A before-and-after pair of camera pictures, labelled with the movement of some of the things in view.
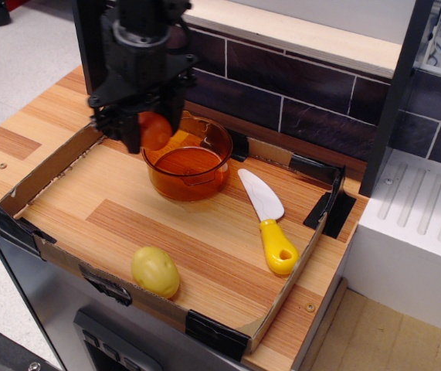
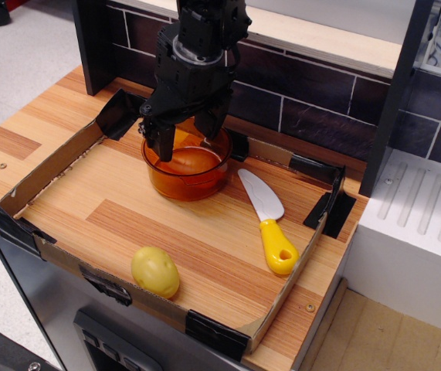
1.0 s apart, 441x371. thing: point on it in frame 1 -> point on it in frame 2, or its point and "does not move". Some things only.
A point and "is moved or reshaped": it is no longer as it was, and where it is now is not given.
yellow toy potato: [154, 270] does not move
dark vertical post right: [395, 98] does not move
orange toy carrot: [154, 129] is moved or reshaped
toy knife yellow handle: [282, 258] does not move
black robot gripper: [147, 65] -> [184, 89]
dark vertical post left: [90, 24] does not move
